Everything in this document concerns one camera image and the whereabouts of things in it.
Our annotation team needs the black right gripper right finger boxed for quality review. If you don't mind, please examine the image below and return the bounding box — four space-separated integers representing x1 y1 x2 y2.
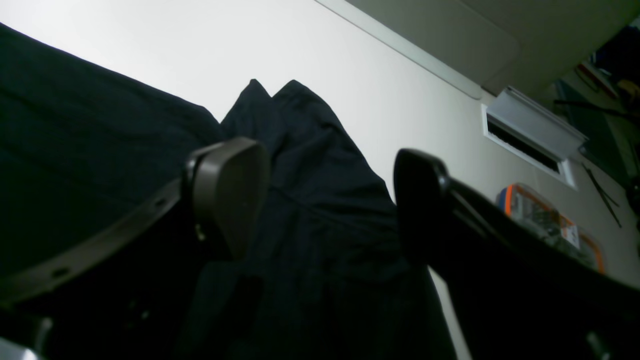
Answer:
393 148 640 360

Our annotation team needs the white slotted table inset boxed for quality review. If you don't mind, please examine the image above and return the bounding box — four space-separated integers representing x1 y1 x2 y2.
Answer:
481 86 588 191

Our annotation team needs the clear orange parts box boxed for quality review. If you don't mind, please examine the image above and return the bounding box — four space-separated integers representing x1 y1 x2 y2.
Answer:
495 182 607 274

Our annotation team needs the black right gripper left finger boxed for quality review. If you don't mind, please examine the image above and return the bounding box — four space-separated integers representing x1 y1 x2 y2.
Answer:
1 137 271 360

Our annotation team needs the black T-shirt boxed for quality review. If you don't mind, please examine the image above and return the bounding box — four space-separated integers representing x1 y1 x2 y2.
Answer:
1 24 457 360

